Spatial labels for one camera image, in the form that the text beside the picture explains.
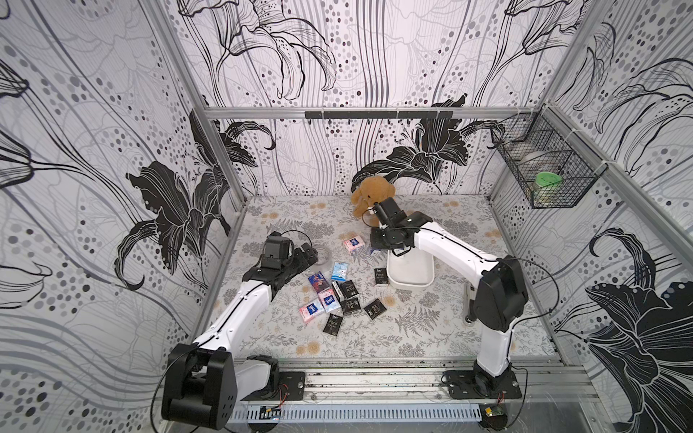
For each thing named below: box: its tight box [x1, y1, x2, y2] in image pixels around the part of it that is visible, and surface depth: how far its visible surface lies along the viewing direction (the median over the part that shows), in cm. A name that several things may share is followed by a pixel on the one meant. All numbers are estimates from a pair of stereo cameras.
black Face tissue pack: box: [340, 279, 360, 299], surface depth 92 cm
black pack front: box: [322, 313, 344, 337], surface depth 84 cm
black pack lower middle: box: [340, 296, 361, 314], surface depth 88 cm
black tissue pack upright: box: [331, 280, 344, 304], surface depth 89 cm
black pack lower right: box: [362, 298, 388, 321], surface depth 87 cm
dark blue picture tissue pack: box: [307, 270, 331, 294], surface depth 92 cm
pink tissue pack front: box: [299, 302, 325, 323], surface depth 86 cm
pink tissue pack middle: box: [317, 287, 342, 314], surface depth 88 cm
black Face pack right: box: [374, 267, 389, 285], surface depth 94 cm
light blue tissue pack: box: [330, 261, 349, 282], surface depth 95 cm
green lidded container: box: [534, 171, 564, 190], surface depth 80 cm
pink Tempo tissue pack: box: [342, 235, 365, 252], surface depth 103 cm
